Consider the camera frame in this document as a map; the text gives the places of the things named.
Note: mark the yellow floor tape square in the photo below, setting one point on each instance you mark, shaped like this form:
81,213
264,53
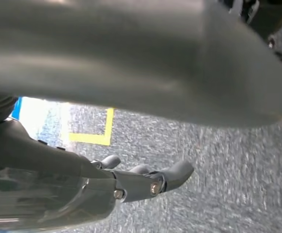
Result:
90,139

